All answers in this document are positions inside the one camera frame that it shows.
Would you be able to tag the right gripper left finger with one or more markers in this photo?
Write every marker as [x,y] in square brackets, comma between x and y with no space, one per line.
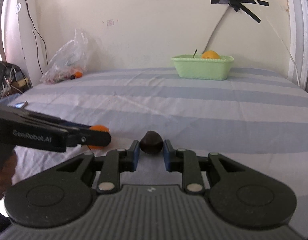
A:
[113,164]

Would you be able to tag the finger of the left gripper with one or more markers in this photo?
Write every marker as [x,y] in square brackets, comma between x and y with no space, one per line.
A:
[88,137]
[56,122]

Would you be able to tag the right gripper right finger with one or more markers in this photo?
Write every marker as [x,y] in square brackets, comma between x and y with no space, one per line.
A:
[185,162]

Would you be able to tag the dark purple plum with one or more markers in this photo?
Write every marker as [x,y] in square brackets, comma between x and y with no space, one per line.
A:
[151,143]

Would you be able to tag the large yellow lemon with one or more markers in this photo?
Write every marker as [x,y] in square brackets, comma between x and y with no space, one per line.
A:
[210,55]

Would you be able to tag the operator left hand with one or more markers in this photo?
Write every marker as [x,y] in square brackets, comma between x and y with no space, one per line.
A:
[7,172]

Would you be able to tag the smartphone on bed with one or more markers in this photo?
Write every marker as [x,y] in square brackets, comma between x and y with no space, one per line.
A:
[21,105]

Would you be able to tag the small orange by bag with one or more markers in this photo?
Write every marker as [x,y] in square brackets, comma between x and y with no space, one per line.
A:
[78,74]

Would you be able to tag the clear plastic bag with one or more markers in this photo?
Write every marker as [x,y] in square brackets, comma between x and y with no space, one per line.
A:
[72,57]

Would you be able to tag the blue white striped bedsheet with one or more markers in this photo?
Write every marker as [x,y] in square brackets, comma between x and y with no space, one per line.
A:
[255,117]

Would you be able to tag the light green plastic basket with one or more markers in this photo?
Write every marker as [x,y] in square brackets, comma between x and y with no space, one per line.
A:
[194,67]

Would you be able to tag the black tape cross lower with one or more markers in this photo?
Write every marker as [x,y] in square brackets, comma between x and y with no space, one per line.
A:
[239,5]

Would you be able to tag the white window frame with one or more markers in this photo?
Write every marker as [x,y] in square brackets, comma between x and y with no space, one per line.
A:
[298,62]

